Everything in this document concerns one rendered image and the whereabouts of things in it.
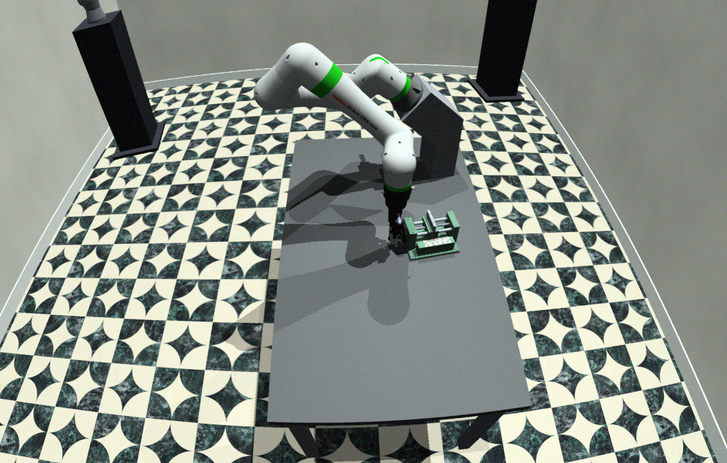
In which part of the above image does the green bench vise with handwheel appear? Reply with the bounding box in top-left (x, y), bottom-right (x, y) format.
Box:
top-left (398, 210), bottom-right (460, 260)

